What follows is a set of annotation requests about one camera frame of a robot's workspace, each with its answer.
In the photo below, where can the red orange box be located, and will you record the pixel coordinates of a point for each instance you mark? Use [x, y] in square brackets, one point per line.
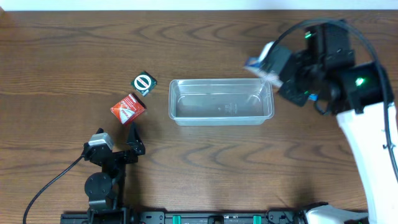
[128, 109]

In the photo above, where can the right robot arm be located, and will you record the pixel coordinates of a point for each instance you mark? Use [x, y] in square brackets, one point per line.
[341, 67]

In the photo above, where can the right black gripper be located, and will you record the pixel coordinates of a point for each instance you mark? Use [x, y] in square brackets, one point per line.
[292, 86]

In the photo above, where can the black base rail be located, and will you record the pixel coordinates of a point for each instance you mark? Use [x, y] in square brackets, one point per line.
[270, 217]

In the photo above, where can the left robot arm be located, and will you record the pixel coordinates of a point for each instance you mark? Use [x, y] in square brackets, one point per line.
[105, 189]

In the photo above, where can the clear plastic container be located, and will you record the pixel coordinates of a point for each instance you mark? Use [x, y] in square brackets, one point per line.
[220, 102]

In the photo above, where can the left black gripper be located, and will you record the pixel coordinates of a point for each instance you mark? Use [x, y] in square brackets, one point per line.
[117, 156]

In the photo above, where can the blue Kool Fever box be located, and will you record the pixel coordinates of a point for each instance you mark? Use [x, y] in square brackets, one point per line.
[252, 64]

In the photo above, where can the green square box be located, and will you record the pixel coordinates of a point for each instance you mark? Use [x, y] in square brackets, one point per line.
[144, 83]

